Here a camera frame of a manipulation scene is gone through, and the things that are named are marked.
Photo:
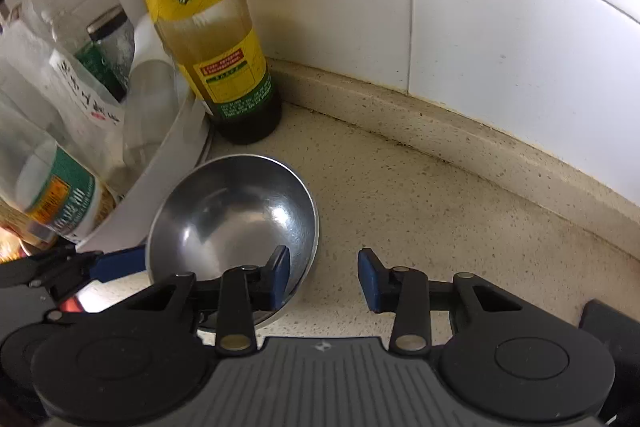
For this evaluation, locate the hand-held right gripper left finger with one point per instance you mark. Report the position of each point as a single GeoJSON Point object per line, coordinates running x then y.
{"type": "Point", "coordinates": [277, 279]}

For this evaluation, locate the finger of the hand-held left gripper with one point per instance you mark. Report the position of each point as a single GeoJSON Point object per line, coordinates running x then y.
{"type": "Point", "coordinates": [120, 263]}

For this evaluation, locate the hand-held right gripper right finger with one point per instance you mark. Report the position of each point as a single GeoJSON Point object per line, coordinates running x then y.
{"type": "Point", "coordinates": [371, 279]}

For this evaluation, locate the stainless steel bowl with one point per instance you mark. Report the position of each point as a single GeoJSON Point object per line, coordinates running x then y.
{"type": "Point", "coordinates": [225, 217]}

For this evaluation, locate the white two-tier spice rack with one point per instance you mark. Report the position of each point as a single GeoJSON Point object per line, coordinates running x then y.
{"type": "Point", "coordinates": [150, 187]}

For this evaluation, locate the yellow cap vinegar bottle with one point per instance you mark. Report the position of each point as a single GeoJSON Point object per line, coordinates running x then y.
{"type": "Point", "coordinates": [15, 232]}

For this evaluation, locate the clear empty bottle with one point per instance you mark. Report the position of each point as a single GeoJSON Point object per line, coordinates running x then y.
{"type": "Point", "coordinates": [150, 117]}

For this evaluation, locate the clear plastic packet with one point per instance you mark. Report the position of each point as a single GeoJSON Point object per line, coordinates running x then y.
{"type": "Point", "coordinates": [75, 107]}

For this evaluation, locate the glass jar black lid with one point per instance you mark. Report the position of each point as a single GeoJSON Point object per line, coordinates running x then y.
{"type": "Point", "coordinates": [115, 47]}

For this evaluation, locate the green yellow label bottle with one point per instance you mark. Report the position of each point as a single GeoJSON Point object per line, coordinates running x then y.
{"type": "Point", "coordinates": [210, 37]}

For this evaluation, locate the black glass gas stove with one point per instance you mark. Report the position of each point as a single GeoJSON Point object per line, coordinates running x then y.
{"type": "Point", "coordinates": [615, 327]}

